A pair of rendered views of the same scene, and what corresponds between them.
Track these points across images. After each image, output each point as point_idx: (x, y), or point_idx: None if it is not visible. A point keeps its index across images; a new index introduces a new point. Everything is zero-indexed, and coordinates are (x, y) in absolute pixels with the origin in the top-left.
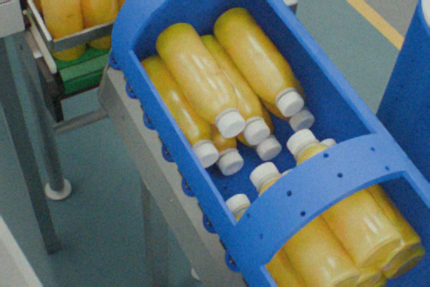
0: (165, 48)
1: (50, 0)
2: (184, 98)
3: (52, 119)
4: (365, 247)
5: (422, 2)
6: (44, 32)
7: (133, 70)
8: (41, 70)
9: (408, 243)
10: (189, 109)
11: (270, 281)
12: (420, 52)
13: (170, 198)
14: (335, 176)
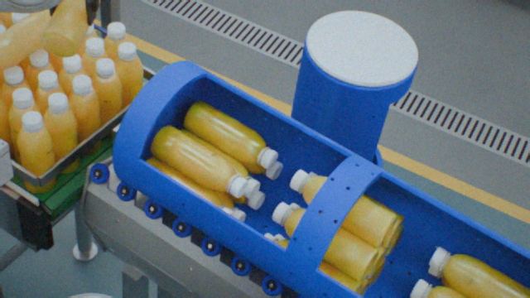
0: (164, 148)
1: (32, 143)
2: (191, 181)
3: (36, 250)
4: (380, 230)
5: (310, 52)
6: (27, 173)
7: (146, 173)
8: (27, 207)
9: (399, 221)
10: (199, 188)
11: (327, 277)
12: (320, 92)
13: (190, 267)
14: (345, 189)
